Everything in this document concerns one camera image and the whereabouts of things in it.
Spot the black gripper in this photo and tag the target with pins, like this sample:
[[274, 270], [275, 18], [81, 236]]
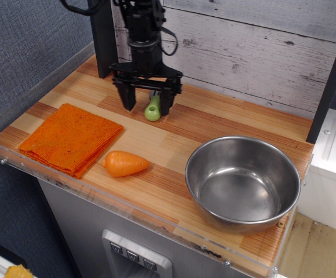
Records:
[[147, 71]]

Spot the green handled grey toy spatula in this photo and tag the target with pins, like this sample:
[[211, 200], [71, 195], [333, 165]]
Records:
[[152, 111]]

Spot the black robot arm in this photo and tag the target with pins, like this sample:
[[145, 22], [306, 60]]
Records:
[[144, 22]]

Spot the orange folded towel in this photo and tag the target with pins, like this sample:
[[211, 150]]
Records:
[[71, 140]]

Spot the orange plastic toy carrot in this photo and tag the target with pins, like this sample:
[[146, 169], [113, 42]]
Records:
[[121, 163]]

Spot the clear acrylic table guard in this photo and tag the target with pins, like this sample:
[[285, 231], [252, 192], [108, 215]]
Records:
[[158, 199]]

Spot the stainless steel bowl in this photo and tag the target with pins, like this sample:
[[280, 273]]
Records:
[[242, 184]]

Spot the grey toy fridge cabinet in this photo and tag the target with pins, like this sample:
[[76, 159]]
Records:
[[82, 224]]

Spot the silver dispenser panel with buttons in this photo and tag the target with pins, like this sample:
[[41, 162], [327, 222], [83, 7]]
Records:
[[133, 257]]

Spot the white ribbed side counter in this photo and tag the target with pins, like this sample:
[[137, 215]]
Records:
[[318, 194]]

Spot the black left upright post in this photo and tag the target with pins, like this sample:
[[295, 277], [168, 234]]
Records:
[[104, 39]]

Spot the black upright post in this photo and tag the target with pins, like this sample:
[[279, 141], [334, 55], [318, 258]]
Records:
[[104, 39], [323, 106]]

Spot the black right upright post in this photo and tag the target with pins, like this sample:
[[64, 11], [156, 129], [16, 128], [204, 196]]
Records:
[[323, 106]]

